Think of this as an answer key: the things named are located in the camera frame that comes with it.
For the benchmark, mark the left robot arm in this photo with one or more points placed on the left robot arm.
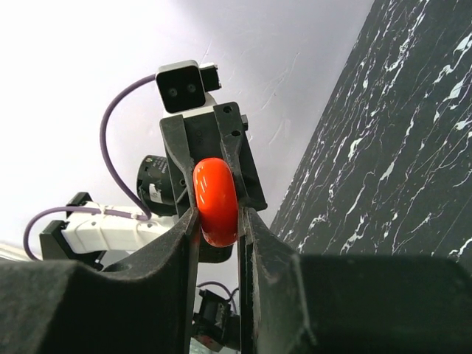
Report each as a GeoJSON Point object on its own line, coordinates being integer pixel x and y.
{"type": "Point", "coordinates": [99, 236]}

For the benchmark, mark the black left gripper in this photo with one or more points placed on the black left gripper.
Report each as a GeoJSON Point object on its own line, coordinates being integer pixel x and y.
{"type": "Point", "coordinates": [188, 141]}

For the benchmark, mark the orange charging case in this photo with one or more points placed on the orange charging case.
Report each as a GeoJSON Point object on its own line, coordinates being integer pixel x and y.
{"type": "Point", "coordinates": [216, 201]}

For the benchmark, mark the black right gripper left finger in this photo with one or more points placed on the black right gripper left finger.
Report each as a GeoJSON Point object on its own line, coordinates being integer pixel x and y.
{"type": "Point", "coordinates": [142, 304]}

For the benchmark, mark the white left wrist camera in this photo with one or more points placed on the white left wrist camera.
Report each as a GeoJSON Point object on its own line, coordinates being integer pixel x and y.
{"type": "Point", "coordinates": [186, 85]}

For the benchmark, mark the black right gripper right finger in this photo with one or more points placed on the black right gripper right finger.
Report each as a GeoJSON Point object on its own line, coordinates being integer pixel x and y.
{"type": "Point", "coordinates": [308, 303]}

